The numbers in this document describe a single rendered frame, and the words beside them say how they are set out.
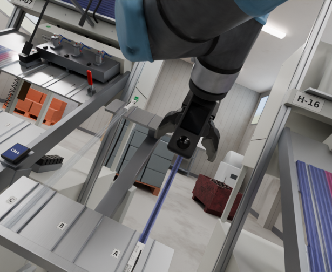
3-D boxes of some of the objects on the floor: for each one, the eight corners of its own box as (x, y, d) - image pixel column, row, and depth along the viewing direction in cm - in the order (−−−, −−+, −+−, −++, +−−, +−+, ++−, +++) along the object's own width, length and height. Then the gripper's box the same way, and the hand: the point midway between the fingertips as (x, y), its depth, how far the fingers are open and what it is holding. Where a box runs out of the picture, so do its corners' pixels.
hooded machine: (234, 202, 601) (252, 158, 602) (215, 195, 599) (233, 150, 600) (227, 195, 671) (243, 156, 672) (209, 188, 669) (225, 149, 670)
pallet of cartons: (46, 125, 578) (56, 99, 579) (-1, 106, 568) (10, 80, 569) (61, 126, 678) (70, 104, 678) (21, 110, 668) (31, 88, 668)
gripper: (267, 85, 38) (226, 145, 54) (169, 49, 40) (156, 117, 56) (263, 115, 33) (218, 172, 48) (150, 72, 35) (142, 140, 51)
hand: (182, 151), depth 51 cm, fingers open, 14 cm apart
